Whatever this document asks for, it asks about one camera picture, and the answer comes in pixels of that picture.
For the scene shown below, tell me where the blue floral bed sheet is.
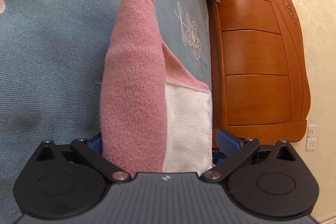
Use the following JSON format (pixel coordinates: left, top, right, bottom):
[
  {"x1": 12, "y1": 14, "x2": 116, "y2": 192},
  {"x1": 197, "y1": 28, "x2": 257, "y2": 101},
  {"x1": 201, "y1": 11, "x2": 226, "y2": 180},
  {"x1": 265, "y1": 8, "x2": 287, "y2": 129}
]
[{"x1": 1, "y1": 0, "x2": 211, "y2": 223}]

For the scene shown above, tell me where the pink and cream knit sweater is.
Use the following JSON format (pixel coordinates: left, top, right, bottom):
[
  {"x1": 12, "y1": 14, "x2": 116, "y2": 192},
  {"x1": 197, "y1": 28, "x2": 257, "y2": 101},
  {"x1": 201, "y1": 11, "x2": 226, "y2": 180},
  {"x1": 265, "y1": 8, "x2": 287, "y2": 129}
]
[{"x1": 100, "y1": 0, "x2": 213, "y2": 176}]

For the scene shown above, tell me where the orange wooden headboard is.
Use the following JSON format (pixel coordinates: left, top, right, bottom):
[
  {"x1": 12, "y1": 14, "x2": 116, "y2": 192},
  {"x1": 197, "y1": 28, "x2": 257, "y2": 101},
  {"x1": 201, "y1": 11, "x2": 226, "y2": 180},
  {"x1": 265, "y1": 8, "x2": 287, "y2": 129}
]
[{"x1": 207, "y1": 0, "x2": 311, "y2": 144}]

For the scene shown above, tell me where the white wall power outlet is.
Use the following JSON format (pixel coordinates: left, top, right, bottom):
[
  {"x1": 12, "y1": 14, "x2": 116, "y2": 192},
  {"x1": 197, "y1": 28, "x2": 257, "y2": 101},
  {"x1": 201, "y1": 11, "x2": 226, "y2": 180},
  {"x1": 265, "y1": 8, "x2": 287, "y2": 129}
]
[{"x1": 305, "y1": 124, "x2": 318, "y2": 151}]

